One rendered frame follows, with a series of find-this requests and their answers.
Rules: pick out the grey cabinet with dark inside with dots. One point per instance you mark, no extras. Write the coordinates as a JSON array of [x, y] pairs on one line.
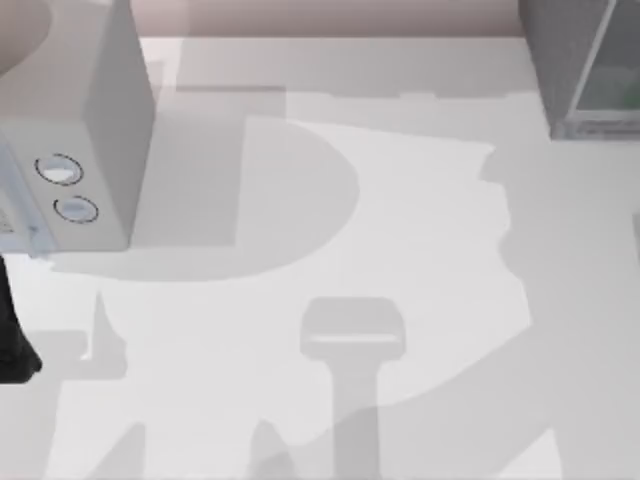
[[565, 75]]

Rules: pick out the small microwave knob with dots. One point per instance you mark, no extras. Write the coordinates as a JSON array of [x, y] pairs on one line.
[[76, 208]]

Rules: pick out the pale microwave oven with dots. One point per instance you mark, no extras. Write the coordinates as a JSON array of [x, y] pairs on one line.
[[80, 100]]

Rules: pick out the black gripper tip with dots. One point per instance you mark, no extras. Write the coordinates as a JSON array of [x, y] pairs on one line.
[[12, 345]]

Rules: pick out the large microwave knob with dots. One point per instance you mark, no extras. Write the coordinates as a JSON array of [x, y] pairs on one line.
[[59, 170]]

